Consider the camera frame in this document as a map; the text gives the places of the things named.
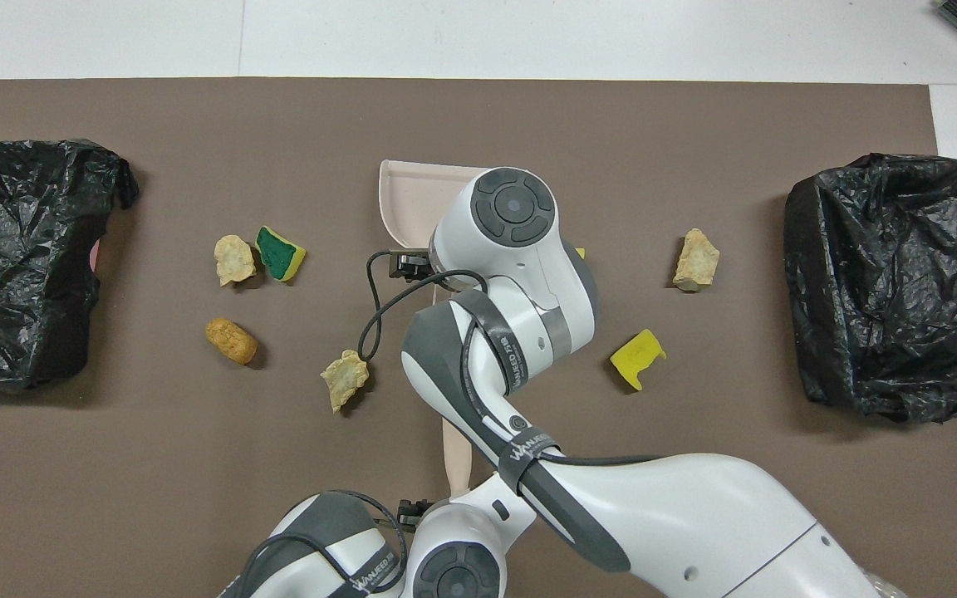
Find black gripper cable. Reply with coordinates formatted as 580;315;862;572
358;249;488;362
233;490;410;598

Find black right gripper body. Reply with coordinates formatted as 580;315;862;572
389;248;434;283

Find black bag lined bin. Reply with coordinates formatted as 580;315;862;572
784;153;957;424

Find pale rounded bread piece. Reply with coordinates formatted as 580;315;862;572
214;235;257;287

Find pale bread slice piece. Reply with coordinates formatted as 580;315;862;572
321;349;371;414

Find black bag bin pink edge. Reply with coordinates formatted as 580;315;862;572
0;139;140;391

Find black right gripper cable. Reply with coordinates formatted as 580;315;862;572
358;249;488;362

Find green and yellow sponge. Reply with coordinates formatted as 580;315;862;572
255;226;307;283

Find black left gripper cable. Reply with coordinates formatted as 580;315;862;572
233;490;410;598

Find beige plastic dustpan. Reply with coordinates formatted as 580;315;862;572
379;159;492;293

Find golden brown bread roll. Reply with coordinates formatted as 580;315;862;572
205;318;259;366

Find large notched yellow sponge piece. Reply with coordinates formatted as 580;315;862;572
610;329;668;391

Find pale angular bread chunk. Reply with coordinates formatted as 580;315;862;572
673;228;720;292

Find brown table mat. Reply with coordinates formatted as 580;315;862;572
0;77;957;598

